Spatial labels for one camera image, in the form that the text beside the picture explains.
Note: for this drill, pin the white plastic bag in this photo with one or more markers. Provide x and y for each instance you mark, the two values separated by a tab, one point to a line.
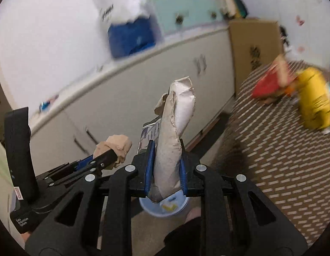
122	2

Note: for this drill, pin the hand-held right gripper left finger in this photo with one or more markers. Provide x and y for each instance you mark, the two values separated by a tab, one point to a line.
149	165

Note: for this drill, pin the blue bag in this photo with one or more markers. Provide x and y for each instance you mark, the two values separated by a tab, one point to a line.
131	38

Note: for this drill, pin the beige paper ball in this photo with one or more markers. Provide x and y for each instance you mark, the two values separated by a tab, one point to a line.
118	145

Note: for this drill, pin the grey paper bag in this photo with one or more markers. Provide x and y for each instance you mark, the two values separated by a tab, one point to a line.
170	149

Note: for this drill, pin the dark hanging item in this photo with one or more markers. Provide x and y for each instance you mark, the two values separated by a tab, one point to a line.
284	36

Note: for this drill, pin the small blue wrapper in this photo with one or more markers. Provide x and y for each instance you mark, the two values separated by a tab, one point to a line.
47	104

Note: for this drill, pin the red snack packet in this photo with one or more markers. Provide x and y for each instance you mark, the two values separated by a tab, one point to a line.
266	86

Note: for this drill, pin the light blue plastic bin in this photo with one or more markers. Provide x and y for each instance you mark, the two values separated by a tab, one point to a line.
165	208

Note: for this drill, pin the pink butterfly wall sticker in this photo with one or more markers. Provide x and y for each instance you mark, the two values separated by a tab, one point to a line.
300	20

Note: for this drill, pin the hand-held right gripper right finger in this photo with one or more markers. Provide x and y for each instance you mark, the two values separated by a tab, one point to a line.
182	170

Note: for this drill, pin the brown cardboard box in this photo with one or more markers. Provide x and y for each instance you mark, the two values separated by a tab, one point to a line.
254	45

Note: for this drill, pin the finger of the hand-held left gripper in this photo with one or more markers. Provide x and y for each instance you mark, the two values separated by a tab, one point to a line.
85	163
106	160

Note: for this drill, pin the yellow snack packet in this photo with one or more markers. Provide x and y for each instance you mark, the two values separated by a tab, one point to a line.
313	98

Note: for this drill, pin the long white cabinet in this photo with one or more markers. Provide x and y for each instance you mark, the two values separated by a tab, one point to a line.
127	93

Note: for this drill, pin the teal cabinet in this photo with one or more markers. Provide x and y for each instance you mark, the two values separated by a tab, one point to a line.
186	10

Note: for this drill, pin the printed white paper scrap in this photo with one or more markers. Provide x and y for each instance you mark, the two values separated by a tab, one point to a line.
149	133

